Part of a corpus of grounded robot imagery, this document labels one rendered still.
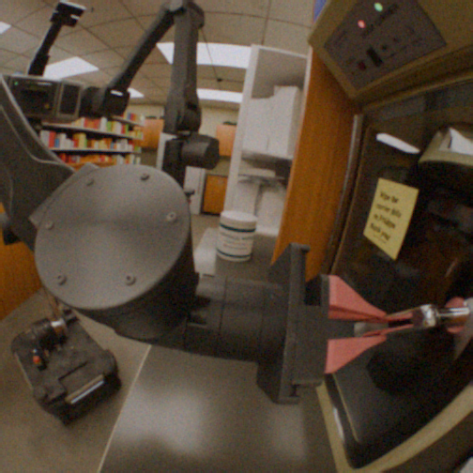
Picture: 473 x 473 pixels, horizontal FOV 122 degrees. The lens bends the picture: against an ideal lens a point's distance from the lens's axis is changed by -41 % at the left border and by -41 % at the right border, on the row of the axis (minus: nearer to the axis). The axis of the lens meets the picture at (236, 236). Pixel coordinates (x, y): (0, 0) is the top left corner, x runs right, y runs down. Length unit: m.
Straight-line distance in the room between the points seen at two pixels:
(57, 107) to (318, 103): 0.79
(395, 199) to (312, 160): 0.20
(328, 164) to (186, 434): 0.49
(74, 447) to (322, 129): 1.56
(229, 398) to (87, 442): 1.11
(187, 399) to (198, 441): 0.07
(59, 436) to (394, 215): 1.53
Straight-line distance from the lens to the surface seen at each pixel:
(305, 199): 0.42
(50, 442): 1.47
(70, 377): 1.31
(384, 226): 0.28
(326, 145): 0.43
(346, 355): 0.15
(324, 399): 0.40
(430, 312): 0.16
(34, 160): 0.17
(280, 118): 1.36
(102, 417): 1.43
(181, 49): 0.60
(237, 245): 0.74
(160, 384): 0.38
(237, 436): 0.35
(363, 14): 0.30
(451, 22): 0.24
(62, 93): 0.89
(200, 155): 0.43
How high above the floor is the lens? 1.26
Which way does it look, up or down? 18 degrees down
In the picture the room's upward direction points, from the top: 10 degrees clockwise
